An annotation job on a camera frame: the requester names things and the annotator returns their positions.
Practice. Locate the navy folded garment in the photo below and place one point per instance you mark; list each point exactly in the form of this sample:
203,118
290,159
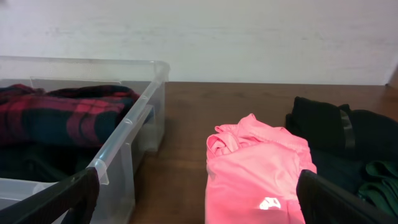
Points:
344,173

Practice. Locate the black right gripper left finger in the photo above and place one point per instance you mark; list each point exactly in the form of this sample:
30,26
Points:
74,198

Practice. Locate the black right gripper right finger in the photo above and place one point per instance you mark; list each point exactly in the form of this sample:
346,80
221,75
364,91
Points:
323,202

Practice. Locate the clear plastic storage bin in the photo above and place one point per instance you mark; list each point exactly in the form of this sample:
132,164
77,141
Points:
139,132

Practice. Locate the black garment with band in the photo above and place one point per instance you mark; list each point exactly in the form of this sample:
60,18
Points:
357,135

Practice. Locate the pink garment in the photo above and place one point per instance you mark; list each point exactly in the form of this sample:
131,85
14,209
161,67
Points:
253,170

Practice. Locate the dark green folded garment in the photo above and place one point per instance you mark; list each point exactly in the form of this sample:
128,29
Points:
380,189

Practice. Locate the red navy plaid shirt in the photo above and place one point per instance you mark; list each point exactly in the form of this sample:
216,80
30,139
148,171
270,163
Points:
73,117

